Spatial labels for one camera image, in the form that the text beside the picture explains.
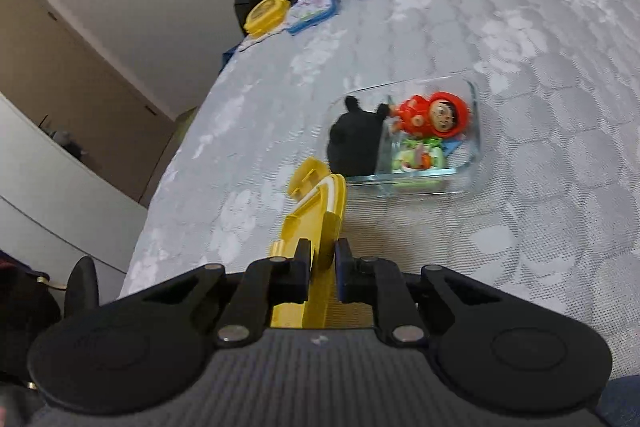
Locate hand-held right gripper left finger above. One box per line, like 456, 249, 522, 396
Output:
140, 239, 312, 348

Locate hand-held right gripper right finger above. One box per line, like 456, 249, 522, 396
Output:
335, 238, 493, 348

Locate yellow lunch box lid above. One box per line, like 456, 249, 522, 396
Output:
269, 158, 348, 330

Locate green carrot keychain toy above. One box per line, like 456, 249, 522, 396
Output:
389, 134, 447, 180

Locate clear glass container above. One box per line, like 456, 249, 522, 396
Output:
327, 76, 482, 198

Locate red doll figure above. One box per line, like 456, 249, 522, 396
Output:
387, 92, 472, 138

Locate black plush toy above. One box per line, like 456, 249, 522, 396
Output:
327, 96, 391, 175

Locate yellow round lid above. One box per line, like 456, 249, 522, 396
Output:
244, 0, 292, 38

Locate blue-edged floral pouch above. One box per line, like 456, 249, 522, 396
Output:
286, 0, 342, 36

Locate dark grey object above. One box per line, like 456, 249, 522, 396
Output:
50, 129, 87, 158

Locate white cabinet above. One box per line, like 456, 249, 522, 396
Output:
0, 94, 148, 278

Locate white quilted mattress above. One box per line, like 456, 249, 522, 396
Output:
120, 0, 640, 408

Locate brown wardrobe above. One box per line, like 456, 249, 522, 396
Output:
0, 0, 198, 208

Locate person's blue trousers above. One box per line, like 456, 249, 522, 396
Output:
595, 377, 640, 427

